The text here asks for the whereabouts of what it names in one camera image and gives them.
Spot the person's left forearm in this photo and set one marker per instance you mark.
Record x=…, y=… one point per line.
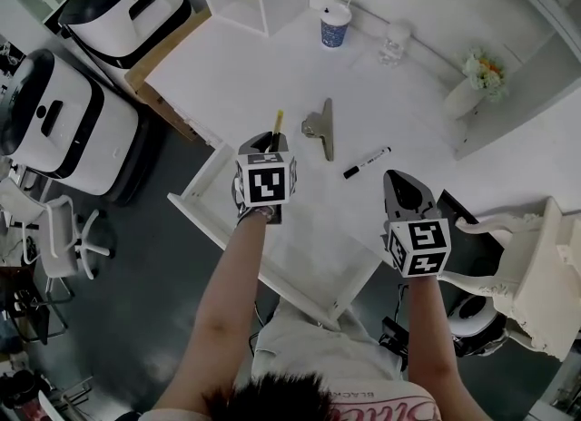
x=222, y=310

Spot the round white black device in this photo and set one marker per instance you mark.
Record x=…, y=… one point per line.
x=474, y=315

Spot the white swivel chair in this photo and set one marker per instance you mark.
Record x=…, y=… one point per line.
x=63, y=237

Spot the white vase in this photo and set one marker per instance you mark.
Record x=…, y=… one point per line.
x=458, y=99

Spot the blue patterned paper cup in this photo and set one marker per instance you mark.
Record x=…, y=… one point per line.
x=335, y=29

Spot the large metal binder clip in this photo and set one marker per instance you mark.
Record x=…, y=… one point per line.
x=324, y=131

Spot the person's right forearm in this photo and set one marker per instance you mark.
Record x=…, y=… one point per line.
x=431, y=342

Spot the white plastic chair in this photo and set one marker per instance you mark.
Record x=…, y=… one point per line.
x=18, y=203

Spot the person's white t-shirt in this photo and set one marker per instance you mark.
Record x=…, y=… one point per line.
x=386, y=403

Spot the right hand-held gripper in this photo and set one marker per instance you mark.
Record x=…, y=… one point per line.
x=424, y=240

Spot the white black robot base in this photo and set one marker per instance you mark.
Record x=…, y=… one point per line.
x=68, y=129
x=122, y=15

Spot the ornate white dresser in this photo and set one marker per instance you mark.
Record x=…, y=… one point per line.
x=531, y=265

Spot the yellow and black pen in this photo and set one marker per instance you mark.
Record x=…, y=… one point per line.
x=278, y=122

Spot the black metal chair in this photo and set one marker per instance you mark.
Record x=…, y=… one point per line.
x=32, y=319

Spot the black and white marker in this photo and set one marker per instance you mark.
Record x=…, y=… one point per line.
x=367, y=163

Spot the person's light grey trousers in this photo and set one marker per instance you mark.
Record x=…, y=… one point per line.
x=327, y=346

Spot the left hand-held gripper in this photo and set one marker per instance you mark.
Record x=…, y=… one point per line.
x=268, y=181

